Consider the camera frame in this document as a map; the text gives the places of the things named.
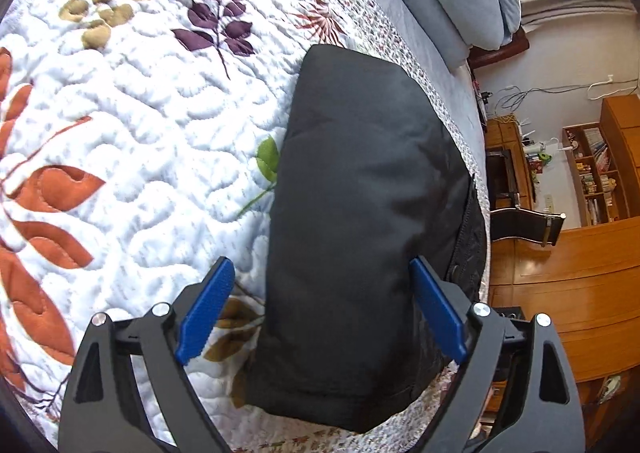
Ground dark wooden headboard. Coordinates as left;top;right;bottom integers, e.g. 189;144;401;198
467;26;530;69

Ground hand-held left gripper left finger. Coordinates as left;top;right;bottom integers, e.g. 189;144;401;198
59;257;236;453

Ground black wall cable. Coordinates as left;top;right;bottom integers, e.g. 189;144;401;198
492;84;591;113

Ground black pants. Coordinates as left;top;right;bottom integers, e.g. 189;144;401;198
243;44;488;434

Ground dark chair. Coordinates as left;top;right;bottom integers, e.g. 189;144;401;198
491;206;568;249

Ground tall wooden cabinet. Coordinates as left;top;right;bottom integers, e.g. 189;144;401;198
600;94;640;220

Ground wooden bookshelf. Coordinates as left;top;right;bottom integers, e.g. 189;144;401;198
562;122;632;227

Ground white wall cable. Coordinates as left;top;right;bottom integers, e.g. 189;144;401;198
587;74;640;101

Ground floral quilted blanket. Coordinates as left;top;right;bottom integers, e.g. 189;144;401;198
0;0;493;453

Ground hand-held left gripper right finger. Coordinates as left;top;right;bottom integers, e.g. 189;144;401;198
409;257;587;453

